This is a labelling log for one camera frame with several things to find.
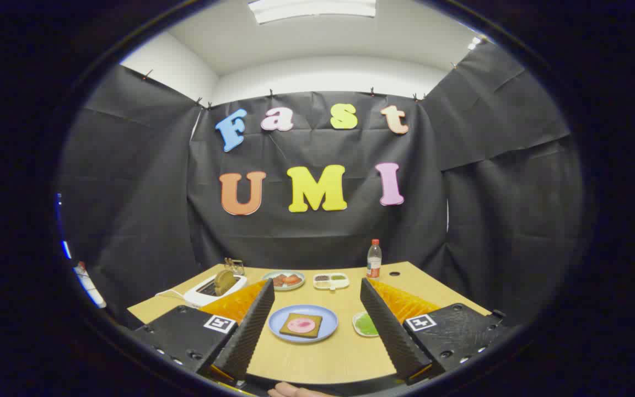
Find white divided dish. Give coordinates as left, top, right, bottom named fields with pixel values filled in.
left=313, top=272, right=350, bottom=291

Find pink ham slice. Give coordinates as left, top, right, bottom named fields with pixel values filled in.
left=287, top=317, right=317, bottom=334

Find pale green plate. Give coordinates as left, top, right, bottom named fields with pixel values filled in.
left=262, top=270, right=306, bottom=291

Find ceiling light panel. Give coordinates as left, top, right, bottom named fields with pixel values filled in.
left=247, top=0, right=377, bottom=25

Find black backdrop cloth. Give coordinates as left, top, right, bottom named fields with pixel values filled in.
left=56, top=41, right=585, bottom=331

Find white toaster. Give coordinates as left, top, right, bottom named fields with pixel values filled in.
left=184, top=273, right=248, bottom=308

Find blue plate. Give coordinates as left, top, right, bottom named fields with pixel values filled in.
left=268, top=304, right=339, bottom=344

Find brown bread slice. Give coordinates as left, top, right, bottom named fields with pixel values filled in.
left=214, top=270, right=237, bottom=296

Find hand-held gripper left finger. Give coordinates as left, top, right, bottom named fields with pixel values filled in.
left=129, top=278, right=276, bottom=384

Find toasted bread slice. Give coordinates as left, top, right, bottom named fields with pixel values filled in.
left=279, top=313, right=324, bottom=339

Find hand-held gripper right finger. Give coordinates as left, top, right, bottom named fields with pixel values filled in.
left=359, top=277, right=511, bottom=385

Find small white square plate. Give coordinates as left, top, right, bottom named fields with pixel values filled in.
left=352, top=310, right=380, bottom=338

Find clear bottle with red cap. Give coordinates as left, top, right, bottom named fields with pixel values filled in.
left=366, top=239, right=383, bottom=279

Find green lettuce leaf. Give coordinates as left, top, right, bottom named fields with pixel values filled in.
left=355, top=313, right=379, bottom=336

